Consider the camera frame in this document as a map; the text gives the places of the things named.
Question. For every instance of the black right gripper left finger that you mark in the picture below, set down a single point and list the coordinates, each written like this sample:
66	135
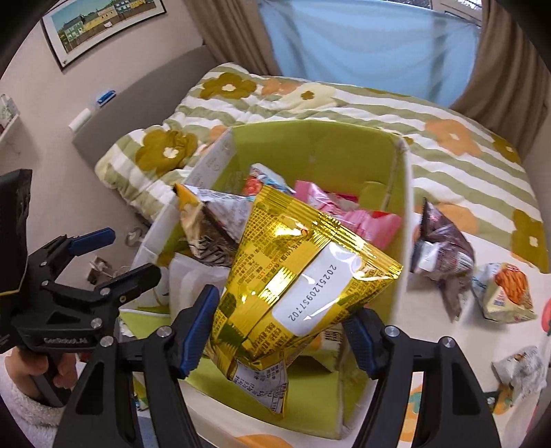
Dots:
102	412

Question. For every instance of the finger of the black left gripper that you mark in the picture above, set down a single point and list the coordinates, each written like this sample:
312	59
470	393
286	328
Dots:
49	261
127	287

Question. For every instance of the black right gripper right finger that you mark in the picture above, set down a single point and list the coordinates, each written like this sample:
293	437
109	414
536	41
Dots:
453	410

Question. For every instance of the white grey snack bag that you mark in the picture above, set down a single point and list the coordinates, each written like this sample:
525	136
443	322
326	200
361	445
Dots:
522	373

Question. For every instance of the yellow potato chip bag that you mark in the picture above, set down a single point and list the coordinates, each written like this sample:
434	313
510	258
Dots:
213	223

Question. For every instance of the cheese stick snack bag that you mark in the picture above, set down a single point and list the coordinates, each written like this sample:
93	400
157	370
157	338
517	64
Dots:
502	291

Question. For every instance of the gold foil snack bag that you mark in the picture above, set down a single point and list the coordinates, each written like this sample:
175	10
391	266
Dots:
297	271

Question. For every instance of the pink striped snack bag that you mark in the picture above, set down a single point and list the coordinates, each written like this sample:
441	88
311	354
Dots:
376	227

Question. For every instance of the white sleeve forearm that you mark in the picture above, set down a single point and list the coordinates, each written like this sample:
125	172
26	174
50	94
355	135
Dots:
37	420

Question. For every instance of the person's left hand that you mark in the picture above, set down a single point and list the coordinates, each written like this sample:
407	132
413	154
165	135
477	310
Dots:
23	366

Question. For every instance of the dark purple snack bag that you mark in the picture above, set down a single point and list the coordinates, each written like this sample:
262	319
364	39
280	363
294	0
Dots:
442	254

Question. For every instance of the blue white object on headboard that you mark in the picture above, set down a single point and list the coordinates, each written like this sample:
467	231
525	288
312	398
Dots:
105	98

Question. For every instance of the grey headboard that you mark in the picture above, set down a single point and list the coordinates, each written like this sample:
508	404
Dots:
150	100

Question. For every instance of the green storage box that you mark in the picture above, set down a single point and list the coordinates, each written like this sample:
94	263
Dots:
328	394

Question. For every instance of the floral striped quilt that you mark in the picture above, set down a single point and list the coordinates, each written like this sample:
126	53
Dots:
339	136

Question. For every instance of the framed house picture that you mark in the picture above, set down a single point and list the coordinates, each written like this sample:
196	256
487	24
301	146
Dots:
72	28

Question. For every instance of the brown left curtain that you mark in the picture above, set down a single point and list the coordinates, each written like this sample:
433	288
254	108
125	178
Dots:
234	31

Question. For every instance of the brown curtain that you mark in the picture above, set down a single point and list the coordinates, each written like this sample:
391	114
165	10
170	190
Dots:
234	31
508	91

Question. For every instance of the brown right curtain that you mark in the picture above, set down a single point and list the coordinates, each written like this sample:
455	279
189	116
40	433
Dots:
508	91

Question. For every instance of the blue window cloth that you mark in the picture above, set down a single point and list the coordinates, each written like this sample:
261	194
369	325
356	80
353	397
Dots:
381	45

